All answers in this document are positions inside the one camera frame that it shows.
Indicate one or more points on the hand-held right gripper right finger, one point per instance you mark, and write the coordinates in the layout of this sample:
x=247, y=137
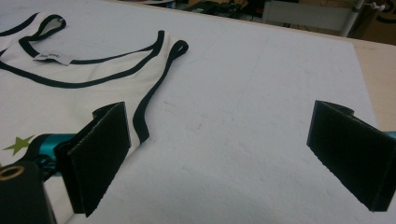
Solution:
x=351, y=152

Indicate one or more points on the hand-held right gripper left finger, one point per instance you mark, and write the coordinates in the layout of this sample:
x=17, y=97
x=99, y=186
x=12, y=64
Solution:
x=96, y=155

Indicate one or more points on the white tank top black trim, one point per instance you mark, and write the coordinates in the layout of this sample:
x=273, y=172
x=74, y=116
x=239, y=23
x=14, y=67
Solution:
x=77, y=102

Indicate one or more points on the white foam mat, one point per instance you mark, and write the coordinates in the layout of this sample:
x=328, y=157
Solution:
x=233, y=124

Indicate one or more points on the white metal stand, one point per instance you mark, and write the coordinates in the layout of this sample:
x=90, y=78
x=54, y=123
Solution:
x=351, y=18

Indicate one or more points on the grey flat panel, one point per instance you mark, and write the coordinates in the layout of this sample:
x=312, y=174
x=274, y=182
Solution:
x=305, y=15

